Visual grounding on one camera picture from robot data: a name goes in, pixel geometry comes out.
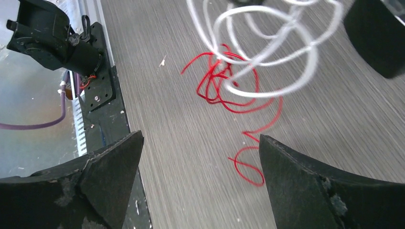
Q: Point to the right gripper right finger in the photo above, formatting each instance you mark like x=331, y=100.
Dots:
x=308, y=194

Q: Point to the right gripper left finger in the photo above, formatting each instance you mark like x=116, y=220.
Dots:
x=49, y=199

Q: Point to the black metronome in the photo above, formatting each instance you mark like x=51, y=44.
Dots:
x=376, y=29

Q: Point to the white slotted cable duct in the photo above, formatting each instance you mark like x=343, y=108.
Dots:
x=78, y=118

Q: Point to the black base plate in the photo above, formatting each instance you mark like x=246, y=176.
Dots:
x=107, y=110

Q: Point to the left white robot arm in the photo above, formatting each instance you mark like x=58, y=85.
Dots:
x=43, y=31

